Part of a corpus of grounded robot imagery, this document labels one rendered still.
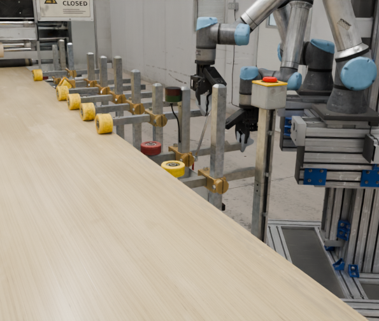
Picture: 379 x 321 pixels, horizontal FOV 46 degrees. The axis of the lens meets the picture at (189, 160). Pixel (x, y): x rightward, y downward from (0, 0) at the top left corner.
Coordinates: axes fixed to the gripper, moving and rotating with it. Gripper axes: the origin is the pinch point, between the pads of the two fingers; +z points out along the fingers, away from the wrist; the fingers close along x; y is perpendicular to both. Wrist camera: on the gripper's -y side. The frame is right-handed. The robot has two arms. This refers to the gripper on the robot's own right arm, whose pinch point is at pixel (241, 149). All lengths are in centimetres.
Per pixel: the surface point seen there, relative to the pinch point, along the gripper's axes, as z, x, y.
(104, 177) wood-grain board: -7, -25, -69
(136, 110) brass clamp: -12, 42, -32
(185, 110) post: -21.3, -5.8, -30.5
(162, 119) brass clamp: -12.8, 16.6, -29.8
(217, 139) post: -16.4, -30.7, -31.1
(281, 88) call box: -38, -59, -29
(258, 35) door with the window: -26, 308, 232
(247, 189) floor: 83, 125, 96
